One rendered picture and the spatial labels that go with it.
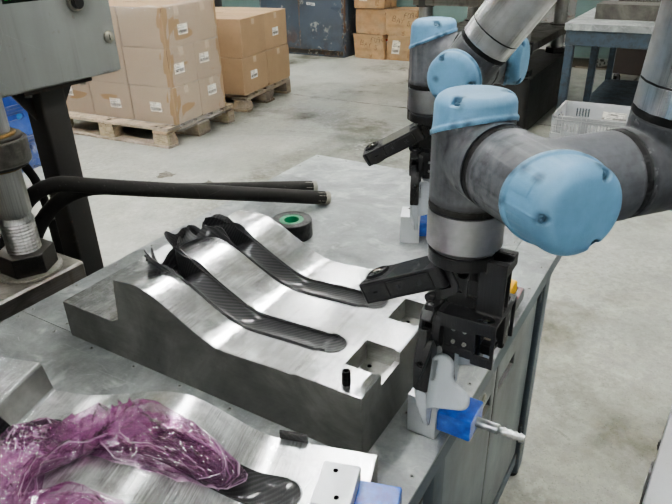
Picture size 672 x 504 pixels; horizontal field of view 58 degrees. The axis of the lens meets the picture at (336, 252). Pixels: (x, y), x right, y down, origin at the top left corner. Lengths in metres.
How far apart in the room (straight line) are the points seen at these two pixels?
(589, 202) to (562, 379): 1.75
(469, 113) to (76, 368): 0.64
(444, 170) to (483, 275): 0.12
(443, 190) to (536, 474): 1.37
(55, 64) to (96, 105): 3.72
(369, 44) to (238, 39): 2.66
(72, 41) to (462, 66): 0.82
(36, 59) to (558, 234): 1.09
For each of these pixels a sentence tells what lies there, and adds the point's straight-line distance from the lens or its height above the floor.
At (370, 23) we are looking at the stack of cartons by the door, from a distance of 7.58.
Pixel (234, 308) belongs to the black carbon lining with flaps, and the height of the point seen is 0.89.
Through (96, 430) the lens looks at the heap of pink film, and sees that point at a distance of 0.66.
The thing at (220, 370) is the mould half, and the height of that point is 0.85.
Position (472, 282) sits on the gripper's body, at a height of 1.01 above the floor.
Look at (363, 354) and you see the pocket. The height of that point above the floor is 0.87.
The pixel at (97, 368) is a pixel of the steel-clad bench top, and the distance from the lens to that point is 0.93.
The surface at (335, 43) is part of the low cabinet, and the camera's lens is 7.70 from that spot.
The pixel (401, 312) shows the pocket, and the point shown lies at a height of 0.87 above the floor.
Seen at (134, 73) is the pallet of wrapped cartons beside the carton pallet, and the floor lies 0.49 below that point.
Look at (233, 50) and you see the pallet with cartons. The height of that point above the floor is 0.50.
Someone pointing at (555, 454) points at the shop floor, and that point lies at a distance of 1.93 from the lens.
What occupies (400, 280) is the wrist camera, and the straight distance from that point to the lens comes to 0.65.
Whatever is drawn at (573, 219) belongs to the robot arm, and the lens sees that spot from 0.47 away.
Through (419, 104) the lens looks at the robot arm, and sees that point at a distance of 1.07.
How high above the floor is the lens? 1.33
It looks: 27 degrees down
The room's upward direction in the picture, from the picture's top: 2 degrees counter-clockwise
